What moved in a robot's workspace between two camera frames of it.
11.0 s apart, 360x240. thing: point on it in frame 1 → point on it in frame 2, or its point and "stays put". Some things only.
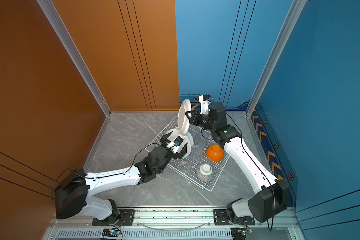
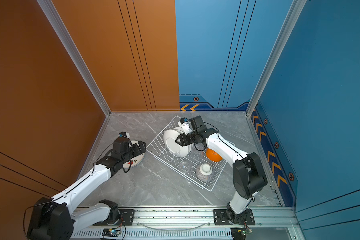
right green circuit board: x=240 y=233 stays put
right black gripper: x=194 y=119 → x=183 y=138
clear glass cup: x=197 y=150 stays put
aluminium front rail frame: x=196 y=224 stays put
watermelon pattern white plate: x=183 y=121 → x=135 y=161
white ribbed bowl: x=204 y=173 stays put
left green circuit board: x=110 y=232 stays put
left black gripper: x=181 y=154 → x=143 y=148
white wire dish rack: x=205 y=159 stays put
